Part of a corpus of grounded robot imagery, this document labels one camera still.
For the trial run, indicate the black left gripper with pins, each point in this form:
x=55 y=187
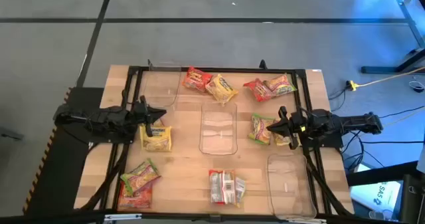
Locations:
x=136 y=112

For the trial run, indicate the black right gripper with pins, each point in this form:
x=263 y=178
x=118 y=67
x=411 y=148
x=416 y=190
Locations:
x=297 y=122

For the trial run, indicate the yellow Maruchan ramen pack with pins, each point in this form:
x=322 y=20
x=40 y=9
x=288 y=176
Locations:
x=220 y=88
x=280 y=140
x=239 y=187
x=159 y=142

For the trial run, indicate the green-edged shrimp ramen pack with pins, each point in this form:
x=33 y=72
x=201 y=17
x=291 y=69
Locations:
x=282 y=84
x=139 y=175
x=260 y=129

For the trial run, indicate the red Saucy Noods noodle pack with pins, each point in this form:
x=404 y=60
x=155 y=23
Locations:
x=196 y=79
x=217 y=187
x=259 y=89
x=136 y=200

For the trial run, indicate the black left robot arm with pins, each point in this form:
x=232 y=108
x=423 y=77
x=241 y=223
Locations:
x=99 y=119

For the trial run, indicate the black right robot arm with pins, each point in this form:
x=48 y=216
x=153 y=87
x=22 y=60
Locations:
x=348 y=124

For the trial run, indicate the clear plastic bin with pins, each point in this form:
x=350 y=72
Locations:
x=159 y=84
x=217 y=131
x=289 y=184

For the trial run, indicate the black hazard-striped floor platform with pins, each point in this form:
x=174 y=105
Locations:
x=59 y=171

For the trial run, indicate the black floor beam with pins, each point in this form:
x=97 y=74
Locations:
x=382 y=175

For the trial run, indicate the white blue printed box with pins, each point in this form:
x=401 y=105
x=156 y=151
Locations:
x=375 y=194

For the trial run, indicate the black frame clamp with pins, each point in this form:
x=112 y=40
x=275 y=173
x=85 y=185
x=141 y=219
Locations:
x=263 y=65

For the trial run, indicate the black aluminium table frame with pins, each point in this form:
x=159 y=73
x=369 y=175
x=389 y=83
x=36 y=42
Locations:
x=232 y=69

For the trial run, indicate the silver frame bracket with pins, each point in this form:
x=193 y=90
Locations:
x=123 y=217

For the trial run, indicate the black neighbouring table frame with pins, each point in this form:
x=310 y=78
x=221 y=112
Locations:
x=382 y=69

